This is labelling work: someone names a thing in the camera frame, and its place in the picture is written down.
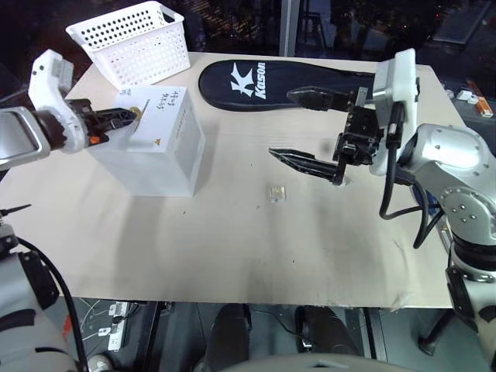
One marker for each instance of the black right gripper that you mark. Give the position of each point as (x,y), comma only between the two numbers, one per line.
(362,133)

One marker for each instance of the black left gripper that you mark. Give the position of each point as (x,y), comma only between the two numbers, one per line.
(87,116)

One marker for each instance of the gold coin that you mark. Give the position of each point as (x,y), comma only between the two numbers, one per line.
(136,111)

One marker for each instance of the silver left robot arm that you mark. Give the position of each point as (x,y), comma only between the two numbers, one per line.
(15,310)

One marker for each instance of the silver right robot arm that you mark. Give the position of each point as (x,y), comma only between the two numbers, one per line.
(465,201)

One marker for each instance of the white box with slot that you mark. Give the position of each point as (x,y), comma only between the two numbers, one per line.
(162,143)

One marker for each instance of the orange and white small box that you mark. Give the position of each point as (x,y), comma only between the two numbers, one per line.
(485,107)

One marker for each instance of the black Kason racket bag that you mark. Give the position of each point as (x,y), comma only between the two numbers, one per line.
(263,85)

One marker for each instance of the small clear plastic piece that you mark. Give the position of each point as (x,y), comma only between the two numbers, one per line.
(277,192)

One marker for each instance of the white perforated plastic basket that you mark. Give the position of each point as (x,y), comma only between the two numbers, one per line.
(135,46)

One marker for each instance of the grey metal pillar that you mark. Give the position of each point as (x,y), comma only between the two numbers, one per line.
(286,25)

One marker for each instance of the dark rounded shape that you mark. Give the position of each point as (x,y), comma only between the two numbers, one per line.
(329,333)
(228,337)

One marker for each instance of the white power strip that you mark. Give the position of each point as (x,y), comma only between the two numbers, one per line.
(118,329)

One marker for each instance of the grey robot torso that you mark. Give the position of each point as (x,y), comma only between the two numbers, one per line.
(310,364)

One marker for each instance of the black table leg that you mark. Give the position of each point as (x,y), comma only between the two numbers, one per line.
(436,333)

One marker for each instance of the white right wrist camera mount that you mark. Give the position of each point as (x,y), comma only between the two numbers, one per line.
(403,77)

